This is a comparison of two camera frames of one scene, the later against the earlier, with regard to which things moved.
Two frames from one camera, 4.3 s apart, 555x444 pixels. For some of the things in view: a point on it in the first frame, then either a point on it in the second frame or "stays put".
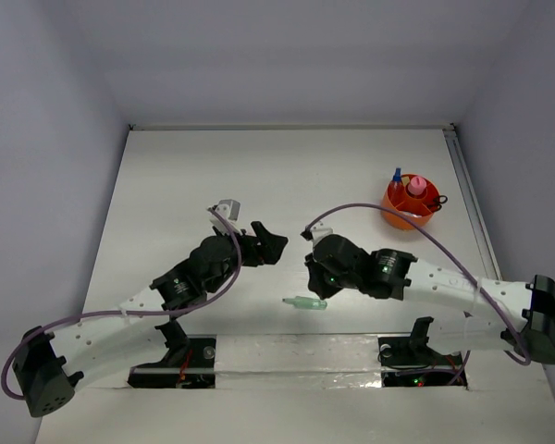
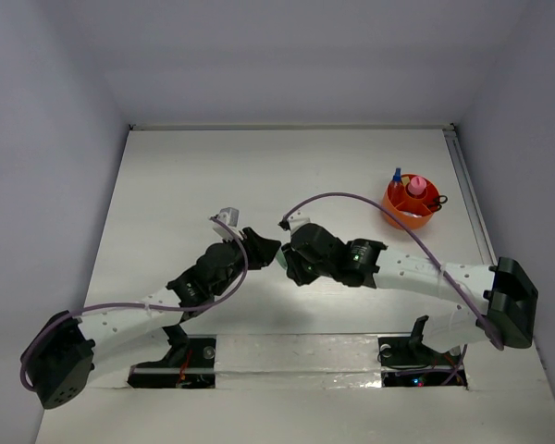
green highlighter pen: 304,302 → 280,258
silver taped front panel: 293,362 stays put
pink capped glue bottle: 417,185 stays put
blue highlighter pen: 412,215 stays put
